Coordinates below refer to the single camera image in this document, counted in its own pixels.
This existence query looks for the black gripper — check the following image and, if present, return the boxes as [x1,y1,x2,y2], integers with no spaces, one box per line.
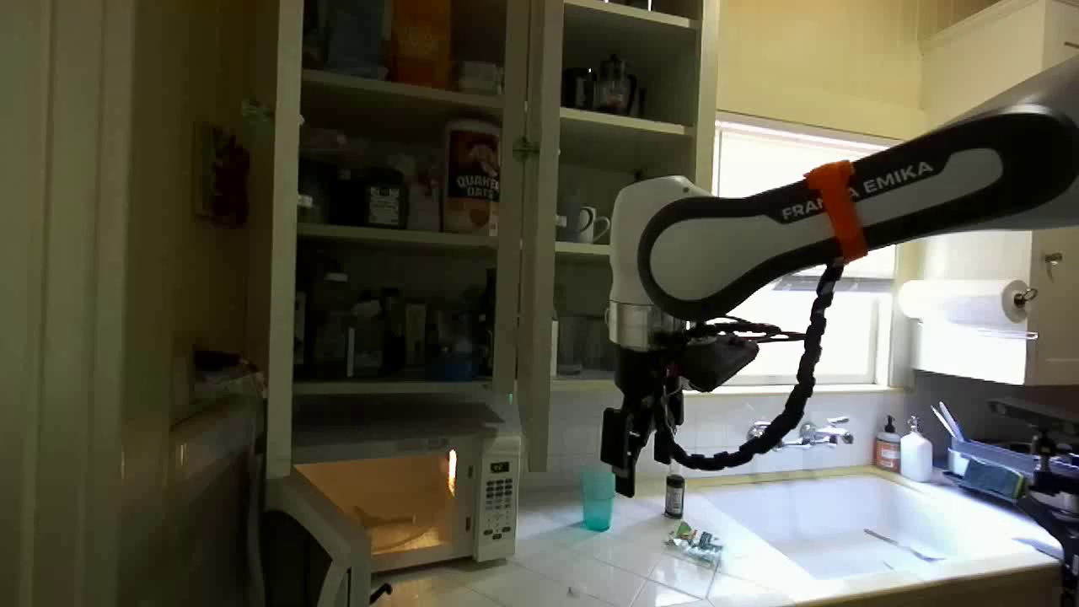
[602,346,686,499]

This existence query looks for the cream cabinet door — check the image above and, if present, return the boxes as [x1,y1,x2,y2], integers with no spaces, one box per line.
[521,0,565,472]
[253,0,304,480]

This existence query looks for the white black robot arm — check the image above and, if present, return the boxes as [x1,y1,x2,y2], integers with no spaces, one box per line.
[602,56,1079,495]

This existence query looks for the microwave door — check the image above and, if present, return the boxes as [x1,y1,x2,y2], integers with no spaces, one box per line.
[262,476,370,607]

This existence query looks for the teal plastic cup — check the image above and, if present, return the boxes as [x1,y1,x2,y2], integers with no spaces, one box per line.
[580,466,614,532]

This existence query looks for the dark sauce bottle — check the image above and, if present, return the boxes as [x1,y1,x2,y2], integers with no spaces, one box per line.
[666,472,686,519]

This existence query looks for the crumpled clear plastic wrapper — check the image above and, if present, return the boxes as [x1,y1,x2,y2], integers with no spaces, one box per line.
[668,523,722,564]

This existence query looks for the white microwave oven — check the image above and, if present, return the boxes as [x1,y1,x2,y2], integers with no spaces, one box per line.
[295,430,522,573]

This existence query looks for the chrome sink faucet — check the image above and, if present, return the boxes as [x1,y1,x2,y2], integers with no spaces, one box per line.
[747,416,855,449]

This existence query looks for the white mug on shelf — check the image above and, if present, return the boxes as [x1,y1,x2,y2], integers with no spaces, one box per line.
[565,205,603,241]

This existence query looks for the white kitchen sink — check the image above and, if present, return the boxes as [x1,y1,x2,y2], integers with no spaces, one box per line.
[692,472,1055,597]

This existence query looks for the red-brown dish soap bottle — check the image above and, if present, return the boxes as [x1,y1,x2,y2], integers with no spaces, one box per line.
[875,416,902,472]

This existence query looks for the white soap bottle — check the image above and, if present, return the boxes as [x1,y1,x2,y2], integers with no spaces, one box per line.
[902,417,935,481]

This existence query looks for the oatmeal canister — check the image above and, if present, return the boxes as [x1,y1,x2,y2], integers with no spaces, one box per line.
[442,119,500,237]

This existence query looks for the paper towel roll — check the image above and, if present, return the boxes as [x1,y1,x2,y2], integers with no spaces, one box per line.
[902,280,1032,326]

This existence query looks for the dish rack with utensils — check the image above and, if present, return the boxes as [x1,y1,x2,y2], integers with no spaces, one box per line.
[932,401,1079,529]

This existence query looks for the orange box top shelf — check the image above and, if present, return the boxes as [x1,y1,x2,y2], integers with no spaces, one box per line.
[390,0,453,86]

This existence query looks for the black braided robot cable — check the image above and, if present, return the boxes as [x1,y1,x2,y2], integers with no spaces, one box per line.
[656,258,847,472]

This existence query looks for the cream wall cabinet with shelves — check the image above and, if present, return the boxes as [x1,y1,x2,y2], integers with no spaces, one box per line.
[266,0,722,480]

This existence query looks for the orange cable strap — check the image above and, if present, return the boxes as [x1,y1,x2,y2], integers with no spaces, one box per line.
[802,158,869,266]

